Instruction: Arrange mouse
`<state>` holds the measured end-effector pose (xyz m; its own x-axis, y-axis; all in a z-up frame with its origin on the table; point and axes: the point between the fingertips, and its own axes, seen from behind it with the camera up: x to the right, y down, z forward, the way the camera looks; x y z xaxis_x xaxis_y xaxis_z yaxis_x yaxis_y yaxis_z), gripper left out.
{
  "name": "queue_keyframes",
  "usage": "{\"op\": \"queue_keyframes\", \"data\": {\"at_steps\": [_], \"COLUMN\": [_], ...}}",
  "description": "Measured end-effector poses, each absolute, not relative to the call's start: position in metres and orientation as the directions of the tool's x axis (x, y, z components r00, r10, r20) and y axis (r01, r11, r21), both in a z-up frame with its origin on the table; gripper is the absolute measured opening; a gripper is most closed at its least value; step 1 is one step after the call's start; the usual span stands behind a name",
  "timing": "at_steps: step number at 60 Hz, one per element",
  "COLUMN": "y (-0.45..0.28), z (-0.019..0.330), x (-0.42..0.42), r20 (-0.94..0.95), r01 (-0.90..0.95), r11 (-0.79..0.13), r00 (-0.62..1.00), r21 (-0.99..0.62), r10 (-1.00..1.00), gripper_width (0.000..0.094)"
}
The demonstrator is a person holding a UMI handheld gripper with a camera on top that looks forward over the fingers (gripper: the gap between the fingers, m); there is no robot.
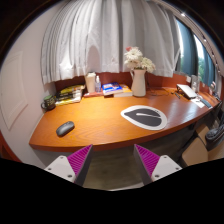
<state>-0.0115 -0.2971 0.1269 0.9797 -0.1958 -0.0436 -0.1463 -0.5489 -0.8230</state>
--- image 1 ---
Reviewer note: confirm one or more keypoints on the white ceramic jug vase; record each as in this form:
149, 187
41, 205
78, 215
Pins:
138, 85

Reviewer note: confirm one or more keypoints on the white and grey mouse pad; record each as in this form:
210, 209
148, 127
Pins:
145, 117

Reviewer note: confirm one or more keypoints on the white laptop stand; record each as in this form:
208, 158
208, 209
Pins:
186, 90

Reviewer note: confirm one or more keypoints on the white pleated curtain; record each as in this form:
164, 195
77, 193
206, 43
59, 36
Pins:
106, 36

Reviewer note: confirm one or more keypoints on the dark grey computer mouse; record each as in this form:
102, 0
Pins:
65, 128

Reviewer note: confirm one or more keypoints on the white paper sheet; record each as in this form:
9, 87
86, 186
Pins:
199, 103

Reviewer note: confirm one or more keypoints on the dark green mug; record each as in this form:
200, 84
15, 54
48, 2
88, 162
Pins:
50, 102

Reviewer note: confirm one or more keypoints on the dark teal curtain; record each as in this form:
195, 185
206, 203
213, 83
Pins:
188, 50

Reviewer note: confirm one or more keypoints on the white lidded cup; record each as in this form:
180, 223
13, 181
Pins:
90, 83

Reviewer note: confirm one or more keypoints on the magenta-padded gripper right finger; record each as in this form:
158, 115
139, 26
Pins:
165, 165

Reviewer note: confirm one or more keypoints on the red book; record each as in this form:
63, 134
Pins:
91, 94

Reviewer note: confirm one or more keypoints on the white flower bouquet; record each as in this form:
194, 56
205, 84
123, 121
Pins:
135, 58

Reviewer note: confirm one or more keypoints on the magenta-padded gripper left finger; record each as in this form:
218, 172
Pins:
60, 166

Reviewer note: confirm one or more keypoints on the yellow and white book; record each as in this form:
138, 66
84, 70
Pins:
68, 101

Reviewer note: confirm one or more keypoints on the clear sanitizer bottle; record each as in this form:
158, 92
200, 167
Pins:
98, 86

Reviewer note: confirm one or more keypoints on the blue book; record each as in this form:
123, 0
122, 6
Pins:
111, 88

